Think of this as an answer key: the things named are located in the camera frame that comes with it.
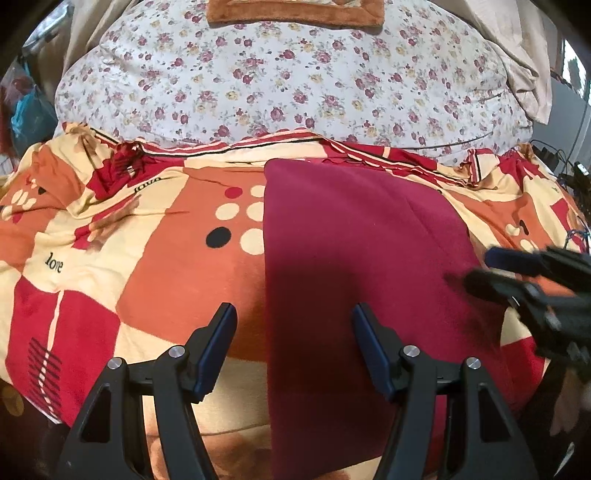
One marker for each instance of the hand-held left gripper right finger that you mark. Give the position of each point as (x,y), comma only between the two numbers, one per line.
(372,350)

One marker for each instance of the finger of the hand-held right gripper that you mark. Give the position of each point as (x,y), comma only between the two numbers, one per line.
(494,285)
(517,261)

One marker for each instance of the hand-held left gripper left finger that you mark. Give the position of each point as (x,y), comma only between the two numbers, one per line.
(216,350)

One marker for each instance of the maroon garment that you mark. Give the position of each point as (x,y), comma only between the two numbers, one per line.
(360,277)

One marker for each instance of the person's right hand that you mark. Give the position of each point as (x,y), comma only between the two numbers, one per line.
(572,406)

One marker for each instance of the red orange patterned blanket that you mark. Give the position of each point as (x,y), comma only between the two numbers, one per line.
(152,277)

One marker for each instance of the beige cloth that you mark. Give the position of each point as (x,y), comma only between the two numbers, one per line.
(521,50)

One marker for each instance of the white floral bed quilt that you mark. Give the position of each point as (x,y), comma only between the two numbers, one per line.
(286,92)

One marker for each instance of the blue plastic bag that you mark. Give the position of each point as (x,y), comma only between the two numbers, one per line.
(32,113)

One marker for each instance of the brown plush mat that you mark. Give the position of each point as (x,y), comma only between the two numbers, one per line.
(295,11)

